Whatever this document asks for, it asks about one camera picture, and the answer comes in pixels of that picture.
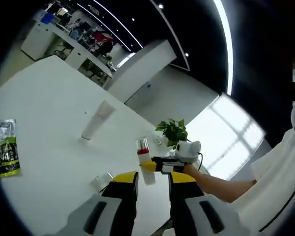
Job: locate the long ceiling light strip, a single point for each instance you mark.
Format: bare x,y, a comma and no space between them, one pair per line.
229,61

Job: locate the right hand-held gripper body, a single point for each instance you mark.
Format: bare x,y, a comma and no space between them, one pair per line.
189,150

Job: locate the red collar skincare bottle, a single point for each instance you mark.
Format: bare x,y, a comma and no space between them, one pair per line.
148,178

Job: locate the person's white shirt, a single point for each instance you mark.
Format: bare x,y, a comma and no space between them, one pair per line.
273,172

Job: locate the white square pillar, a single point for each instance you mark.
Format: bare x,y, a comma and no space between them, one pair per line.
142,71

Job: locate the green black skincare sachet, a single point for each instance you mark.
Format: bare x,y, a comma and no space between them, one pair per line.
7,147

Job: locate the red wall poster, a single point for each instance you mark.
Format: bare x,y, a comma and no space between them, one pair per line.
102,37

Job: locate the white skincare tube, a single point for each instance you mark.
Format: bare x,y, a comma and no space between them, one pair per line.
96,123

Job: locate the blue box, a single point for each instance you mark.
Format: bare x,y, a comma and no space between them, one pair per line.
47,19

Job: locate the person's right hand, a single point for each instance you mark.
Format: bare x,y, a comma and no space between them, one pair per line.
191,170

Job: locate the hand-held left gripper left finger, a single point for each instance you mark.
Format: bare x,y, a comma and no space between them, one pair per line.
123,196

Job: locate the group of ceiling spotlights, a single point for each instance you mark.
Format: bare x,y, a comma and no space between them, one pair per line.
160,6

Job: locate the bright window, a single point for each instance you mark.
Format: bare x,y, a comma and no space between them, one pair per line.
223,137

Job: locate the white office desk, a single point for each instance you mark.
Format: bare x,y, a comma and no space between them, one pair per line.
39,41

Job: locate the potted green plant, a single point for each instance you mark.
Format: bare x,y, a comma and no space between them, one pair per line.
173,130

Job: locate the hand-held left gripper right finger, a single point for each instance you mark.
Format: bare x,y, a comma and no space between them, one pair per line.
184,196

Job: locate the small white box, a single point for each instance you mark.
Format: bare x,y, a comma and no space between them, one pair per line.
158,141

